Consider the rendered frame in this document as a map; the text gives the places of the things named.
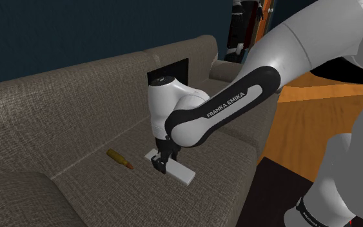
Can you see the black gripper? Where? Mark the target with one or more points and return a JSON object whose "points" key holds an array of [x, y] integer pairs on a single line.
{"points": [[164, 145]]}

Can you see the white rectangular box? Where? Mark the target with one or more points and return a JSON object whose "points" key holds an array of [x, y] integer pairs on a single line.
{"points": [[180, 172]]}

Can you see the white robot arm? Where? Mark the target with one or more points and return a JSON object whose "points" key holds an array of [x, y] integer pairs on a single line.
{"points": [[294, 47]]}

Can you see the brass rifle cartridge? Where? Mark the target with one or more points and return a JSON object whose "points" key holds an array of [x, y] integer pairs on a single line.
{"points": [[118, 158]]}

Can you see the black flat square panel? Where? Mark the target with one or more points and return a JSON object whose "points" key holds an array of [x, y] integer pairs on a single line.
{"points": [[176, 70]]}

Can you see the brown fabric sofa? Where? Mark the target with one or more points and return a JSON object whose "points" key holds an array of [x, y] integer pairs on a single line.
{"points": [[74, 132]]}

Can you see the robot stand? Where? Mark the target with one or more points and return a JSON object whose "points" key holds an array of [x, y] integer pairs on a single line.
{"points": [[272, 195]]}

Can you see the black and white standing figure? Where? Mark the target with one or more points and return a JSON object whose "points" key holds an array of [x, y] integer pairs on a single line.
{"points": [[238, 28]]}

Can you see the orange wooden door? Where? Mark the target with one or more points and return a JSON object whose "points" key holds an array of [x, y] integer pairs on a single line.
{"points": [[264, 22]]}

